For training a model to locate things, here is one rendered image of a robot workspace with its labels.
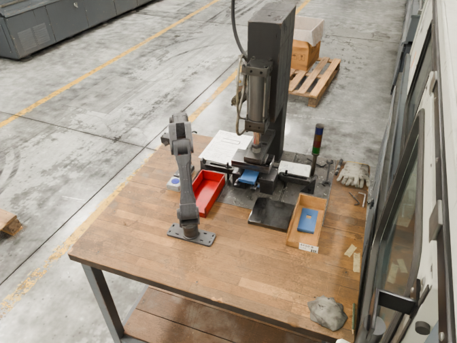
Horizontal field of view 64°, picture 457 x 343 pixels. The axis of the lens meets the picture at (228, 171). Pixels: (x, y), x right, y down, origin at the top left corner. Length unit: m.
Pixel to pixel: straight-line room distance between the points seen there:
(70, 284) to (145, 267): 1.29
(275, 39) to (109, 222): 1.02
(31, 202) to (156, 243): 2.04
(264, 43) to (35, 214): 2.42
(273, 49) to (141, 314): 1.52
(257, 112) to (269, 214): 0.44
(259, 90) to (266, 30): 0.22
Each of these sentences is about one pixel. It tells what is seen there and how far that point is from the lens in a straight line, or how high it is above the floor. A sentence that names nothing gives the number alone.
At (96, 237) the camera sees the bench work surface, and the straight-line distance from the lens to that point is 1.66.
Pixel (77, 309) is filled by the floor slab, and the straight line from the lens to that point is 2.60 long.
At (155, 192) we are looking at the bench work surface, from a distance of 1.79.
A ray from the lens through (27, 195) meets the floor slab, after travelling 3.56.
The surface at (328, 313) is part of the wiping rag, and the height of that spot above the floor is 0.92.
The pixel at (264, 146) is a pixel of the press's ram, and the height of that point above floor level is 1.09.
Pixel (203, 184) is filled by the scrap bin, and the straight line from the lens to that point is 1.80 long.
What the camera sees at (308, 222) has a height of 0.91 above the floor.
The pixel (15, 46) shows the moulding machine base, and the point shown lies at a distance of 6.34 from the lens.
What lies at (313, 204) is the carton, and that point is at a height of 0.93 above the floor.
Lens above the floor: 2.06
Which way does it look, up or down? 38 degrees down
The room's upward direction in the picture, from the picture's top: 1 degrees counter-clockwise
